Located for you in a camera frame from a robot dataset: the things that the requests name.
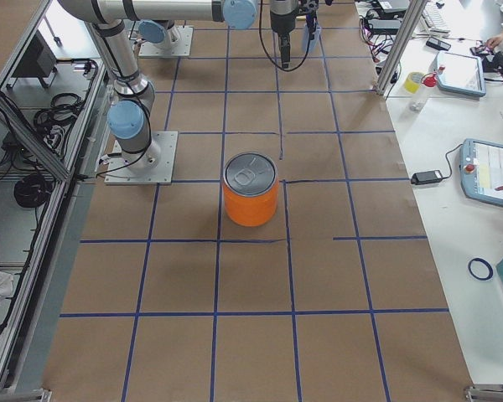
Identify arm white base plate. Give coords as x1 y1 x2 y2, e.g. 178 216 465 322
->
138 21 194 59
104 131 179 185

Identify orange can-shaped container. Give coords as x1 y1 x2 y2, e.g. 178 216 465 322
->
223 152 279 227

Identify aluminium frame post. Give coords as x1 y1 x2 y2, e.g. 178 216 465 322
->
375 0 427 95

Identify black power adapter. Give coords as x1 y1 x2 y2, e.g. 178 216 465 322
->
410 170 443 185

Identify coiled black cables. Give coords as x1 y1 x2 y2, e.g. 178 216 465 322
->
33 92 87 135

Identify blue teach pendant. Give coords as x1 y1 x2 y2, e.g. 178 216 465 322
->
459 138 503 207
434 50 486 98

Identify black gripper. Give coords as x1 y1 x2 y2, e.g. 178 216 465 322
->
269 0 319 70

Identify yellow tape roll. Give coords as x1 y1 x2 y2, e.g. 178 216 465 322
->
403 71 425 94

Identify blue tape ring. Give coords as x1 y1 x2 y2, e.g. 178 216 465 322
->
468 257 494 281

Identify translucent white plastic cup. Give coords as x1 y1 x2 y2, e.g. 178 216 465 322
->
302 24 321 54

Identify blue teach pendant far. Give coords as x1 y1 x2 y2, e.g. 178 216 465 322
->
434 50 486 98

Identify red-capped squeeze bottle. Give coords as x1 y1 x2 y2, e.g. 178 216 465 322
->
409 71 438 112

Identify blue teach pendant near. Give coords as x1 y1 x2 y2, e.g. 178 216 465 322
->
459 138 503 207

